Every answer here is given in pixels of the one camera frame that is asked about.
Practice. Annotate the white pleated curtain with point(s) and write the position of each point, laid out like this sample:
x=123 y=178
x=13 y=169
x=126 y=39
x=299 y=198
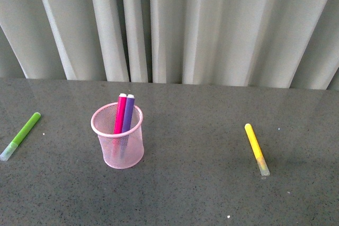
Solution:
x=262 y=43

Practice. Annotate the pink highlighter pen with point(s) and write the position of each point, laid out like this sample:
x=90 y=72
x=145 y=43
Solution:
x=119 y=118

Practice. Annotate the green highlighter pen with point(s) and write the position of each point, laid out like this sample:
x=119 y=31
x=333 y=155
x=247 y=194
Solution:
x=17 y=140

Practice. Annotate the yellow highlighter pen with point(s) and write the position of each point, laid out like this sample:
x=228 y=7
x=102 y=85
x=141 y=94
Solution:
x=264 y=170

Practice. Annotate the purple highlighter pen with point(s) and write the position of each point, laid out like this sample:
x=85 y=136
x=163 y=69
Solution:
x=128 y=112

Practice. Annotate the pink mesh pen cup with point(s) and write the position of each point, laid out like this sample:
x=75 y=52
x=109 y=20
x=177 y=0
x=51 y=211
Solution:
x=102 y=123

